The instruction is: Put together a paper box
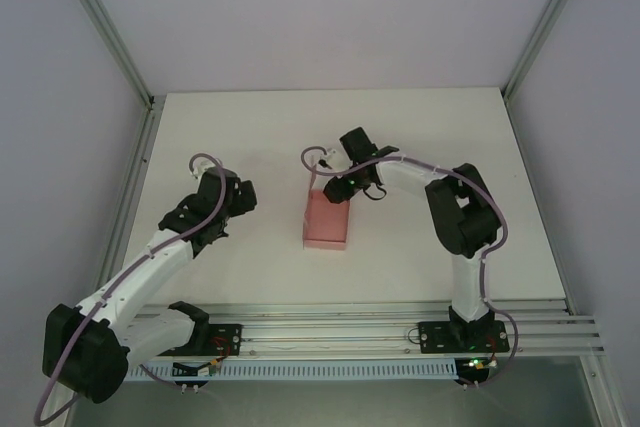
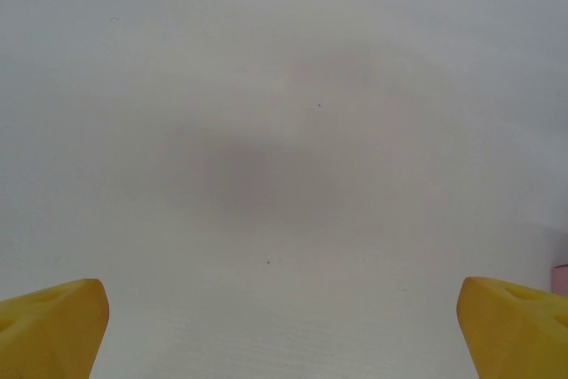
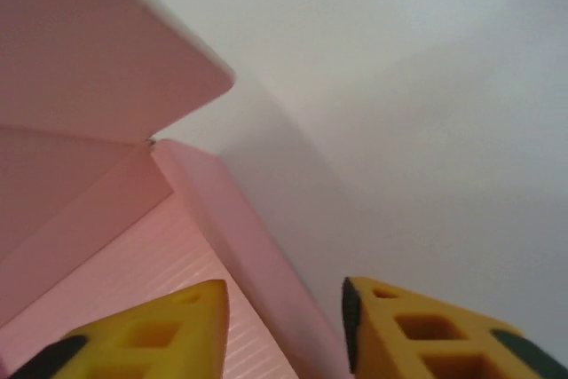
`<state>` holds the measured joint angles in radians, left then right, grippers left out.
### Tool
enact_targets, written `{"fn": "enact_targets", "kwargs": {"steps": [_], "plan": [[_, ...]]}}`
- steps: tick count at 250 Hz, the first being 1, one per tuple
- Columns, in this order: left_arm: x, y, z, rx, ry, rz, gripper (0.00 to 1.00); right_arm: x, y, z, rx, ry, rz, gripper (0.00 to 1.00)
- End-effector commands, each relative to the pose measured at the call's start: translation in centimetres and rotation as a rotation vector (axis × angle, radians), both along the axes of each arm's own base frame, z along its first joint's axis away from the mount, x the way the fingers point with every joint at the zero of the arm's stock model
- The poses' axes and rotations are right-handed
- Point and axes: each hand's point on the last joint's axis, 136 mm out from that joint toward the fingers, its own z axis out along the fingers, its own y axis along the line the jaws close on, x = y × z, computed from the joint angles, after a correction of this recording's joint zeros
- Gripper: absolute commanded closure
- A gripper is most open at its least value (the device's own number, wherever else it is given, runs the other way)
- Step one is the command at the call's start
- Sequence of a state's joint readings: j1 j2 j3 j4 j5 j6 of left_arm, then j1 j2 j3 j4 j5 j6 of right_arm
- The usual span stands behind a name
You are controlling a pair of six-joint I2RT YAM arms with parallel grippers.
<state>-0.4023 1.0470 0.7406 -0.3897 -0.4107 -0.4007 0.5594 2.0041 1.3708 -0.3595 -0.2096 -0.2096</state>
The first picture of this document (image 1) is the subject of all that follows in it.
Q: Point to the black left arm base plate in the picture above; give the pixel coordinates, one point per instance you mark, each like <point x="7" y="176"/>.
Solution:
<point x="225" y="339"/>

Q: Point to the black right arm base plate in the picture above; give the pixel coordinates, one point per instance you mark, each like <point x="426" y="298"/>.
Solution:
<point x="435" y="337"/>

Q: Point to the small circuit board with green light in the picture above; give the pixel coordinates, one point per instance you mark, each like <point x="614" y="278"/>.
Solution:
<point x="477" y="364"/>

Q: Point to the aluminium mounting rail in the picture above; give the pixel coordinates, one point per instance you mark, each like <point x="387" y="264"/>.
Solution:
<point x="325" y="329"/>

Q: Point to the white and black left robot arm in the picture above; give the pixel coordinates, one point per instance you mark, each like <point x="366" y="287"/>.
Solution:
<point x="145" y="272"/>

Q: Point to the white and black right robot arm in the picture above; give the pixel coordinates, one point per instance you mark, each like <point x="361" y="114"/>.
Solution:
<point x="470" y="287"/>

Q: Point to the aluminium frame post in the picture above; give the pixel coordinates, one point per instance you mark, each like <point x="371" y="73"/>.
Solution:
<point x="105" y="27"/>
<point x="547" y="22"/>

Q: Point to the aluminium table side rail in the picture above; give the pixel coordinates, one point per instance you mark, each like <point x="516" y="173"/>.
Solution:
<point x="537" y="197"/>
<point x="125" y="187"/>

